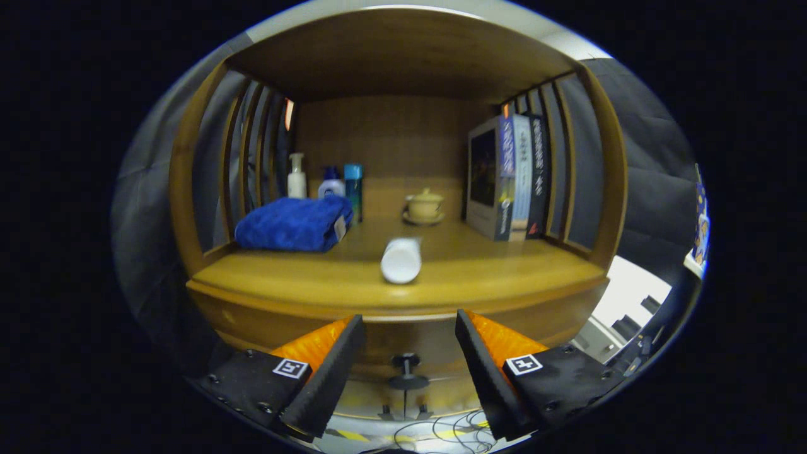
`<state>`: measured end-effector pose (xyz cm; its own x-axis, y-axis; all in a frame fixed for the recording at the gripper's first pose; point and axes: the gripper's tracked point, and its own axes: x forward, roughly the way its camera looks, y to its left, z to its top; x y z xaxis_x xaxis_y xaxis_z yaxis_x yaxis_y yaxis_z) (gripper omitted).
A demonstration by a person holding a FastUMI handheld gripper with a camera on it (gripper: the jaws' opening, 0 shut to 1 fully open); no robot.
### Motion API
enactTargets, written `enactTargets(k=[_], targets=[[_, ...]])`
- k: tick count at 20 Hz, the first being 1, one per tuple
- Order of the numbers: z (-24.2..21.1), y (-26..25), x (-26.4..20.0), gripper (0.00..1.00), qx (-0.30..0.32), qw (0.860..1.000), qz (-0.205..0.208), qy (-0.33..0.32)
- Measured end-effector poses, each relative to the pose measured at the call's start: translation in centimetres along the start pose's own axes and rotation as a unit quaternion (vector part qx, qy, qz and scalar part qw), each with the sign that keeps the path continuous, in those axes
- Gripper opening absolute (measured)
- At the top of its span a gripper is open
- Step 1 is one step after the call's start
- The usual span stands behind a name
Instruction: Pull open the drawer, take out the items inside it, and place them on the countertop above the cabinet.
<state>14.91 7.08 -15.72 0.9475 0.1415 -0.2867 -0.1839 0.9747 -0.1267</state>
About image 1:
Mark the black drawer knob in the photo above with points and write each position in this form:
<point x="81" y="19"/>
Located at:
<point x="408" y="382"/>

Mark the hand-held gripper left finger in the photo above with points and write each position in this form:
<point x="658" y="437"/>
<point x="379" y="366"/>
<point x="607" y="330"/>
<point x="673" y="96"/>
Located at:
<point x="334" y="378"/>

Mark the white tube green label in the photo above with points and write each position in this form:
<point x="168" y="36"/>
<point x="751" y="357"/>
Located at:
<point x="401" y="261"/>

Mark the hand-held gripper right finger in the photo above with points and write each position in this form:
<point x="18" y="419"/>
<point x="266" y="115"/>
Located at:
<point x="488" y="378"/>

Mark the white box unit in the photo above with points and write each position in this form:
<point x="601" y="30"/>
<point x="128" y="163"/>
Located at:
<point x="630" y="287"/>

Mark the white pump bottle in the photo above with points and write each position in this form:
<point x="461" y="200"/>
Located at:
<point x="297" y="183"/>

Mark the wooden countertop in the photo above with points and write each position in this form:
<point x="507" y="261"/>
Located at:
<point x="473" y="271"/>

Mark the white lotion bottle blue cap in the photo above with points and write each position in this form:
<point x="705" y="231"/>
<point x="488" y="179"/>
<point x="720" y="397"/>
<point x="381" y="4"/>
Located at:
<point x="331" y="188"/>

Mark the small black box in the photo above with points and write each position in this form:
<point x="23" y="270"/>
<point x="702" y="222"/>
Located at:
<point x="627" y="327"/>
<point x="651" y="304"/>

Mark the teal clear bottle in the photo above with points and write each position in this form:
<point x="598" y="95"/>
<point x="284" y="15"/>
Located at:
<point x="354" y="189"/>

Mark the thick book blue spine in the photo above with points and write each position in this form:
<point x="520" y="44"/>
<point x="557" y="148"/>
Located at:
<point x="484" y="170"/>

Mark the brown wooden cabinet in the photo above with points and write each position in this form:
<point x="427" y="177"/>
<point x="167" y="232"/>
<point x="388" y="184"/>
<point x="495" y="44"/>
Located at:
<point x="391" y="132"/>

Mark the beige lidded tea cup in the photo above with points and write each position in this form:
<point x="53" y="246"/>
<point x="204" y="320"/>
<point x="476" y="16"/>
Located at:
<point x="424" y="207"/>

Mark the wooden cabinet door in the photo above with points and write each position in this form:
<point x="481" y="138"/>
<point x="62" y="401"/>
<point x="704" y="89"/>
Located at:
<point x="372" y="397"/>
<point x="447" y="397"/>

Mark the folded blue towel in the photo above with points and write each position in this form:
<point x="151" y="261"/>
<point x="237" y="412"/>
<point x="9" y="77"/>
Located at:
<point x="290" y="224"/>

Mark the blue patterned gift bag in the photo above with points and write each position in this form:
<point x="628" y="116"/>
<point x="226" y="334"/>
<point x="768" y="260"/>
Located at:
<point x="700" y="221"/>

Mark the brown wooden drawer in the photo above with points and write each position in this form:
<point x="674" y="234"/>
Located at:
<point x="410" y="340"/>

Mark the white side table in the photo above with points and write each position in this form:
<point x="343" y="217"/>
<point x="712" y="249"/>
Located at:
<point x="693" y="265"/>

